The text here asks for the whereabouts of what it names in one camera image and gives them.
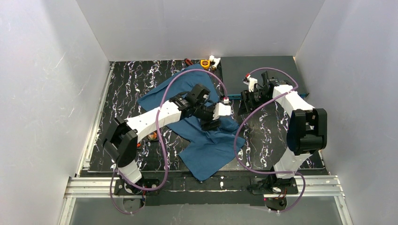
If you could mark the round orange pin badge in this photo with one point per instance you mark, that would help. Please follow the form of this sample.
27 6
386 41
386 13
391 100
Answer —
152 136

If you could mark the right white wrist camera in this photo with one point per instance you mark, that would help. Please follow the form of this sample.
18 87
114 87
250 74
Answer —
250 82

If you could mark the dark grey network switch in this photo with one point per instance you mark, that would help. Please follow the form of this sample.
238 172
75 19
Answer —
234 69

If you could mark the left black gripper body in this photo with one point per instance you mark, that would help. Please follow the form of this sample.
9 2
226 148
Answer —
210 116

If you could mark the red handled tool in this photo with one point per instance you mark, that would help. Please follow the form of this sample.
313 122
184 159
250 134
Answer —
188 62

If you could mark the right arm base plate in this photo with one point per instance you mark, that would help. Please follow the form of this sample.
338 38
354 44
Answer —
271 185

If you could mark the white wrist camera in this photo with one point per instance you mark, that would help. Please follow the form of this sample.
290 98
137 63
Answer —
250 82
222 109

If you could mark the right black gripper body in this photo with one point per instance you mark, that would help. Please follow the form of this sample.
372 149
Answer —
248 97

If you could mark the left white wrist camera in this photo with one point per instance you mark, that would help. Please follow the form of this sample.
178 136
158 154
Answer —
222 109

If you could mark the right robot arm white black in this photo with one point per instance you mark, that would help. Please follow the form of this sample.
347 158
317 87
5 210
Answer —
307 128

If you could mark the blue t-shirt garment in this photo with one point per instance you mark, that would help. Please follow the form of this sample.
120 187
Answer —
208 151

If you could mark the small white figurine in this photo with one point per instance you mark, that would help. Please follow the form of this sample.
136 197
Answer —
215 62

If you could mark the aluminium frame rail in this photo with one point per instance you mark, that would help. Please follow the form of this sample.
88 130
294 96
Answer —
186 190

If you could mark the yellow tape measure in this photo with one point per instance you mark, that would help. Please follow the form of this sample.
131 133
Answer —
205 64

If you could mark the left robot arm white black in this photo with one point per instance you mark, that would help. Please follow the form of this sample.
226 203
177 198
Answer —
123 136

